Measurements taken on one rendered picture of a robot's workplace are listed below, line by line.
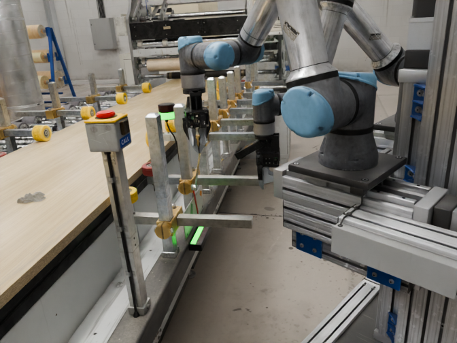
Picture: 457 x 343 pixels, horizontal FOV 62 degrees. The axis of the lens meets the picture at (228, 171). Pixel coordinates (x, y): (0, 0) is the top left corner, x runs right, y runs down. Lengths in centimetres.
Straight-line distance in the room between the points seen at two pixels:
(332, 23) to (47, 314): 110
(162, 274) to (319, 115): 68
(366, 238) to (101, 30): 1101
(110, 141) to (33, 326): 49
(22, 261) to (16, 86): 440
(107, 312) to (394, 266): 81
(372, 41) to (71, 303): 124
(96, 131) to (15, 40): 451
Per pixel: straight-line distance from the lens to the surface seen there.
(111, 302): 129
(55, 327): 116
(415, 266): 87
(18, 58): 534
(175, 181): 148
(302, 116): 85
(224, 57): 109
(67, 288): 117
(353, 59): 1015
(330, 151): 100
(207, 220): 123
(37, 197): 138
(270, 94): 131
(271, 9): 111
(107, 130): 85
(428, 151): 111
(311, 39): 87
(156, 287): 117
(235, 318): 209
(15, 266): 104
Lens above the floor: 139
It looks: 21 degrees down
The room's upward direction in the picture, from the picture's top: 4 degrees counter-clockwise
